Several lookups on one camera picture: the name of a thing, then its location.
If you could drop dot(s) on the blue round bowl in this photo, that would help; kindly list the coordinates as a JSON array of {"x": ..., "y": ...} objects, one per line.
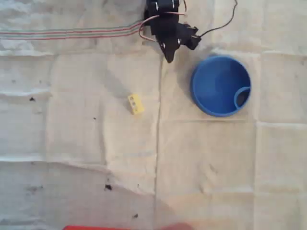
[{"x": 216, "y": 91}]

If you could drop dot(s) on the small yellow block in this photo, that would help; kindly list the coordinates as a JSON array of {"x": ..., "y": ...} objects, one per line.
[{"x": 135, "y": 103}]

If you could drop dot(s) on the red plastic object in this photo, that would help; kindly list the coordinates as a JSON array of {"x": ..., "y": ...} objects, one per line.
[{"x": 108, "y": 227}]

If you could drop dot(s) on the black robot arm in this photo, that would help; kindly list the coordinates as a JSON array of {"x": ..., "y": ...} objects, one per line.
[{"x": 163, "y": 6}]

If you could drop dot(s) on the white cloth with striped border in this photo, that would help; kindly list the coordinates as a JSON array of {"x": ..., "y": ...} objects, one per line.
[{"x": 96, "y": 148}]

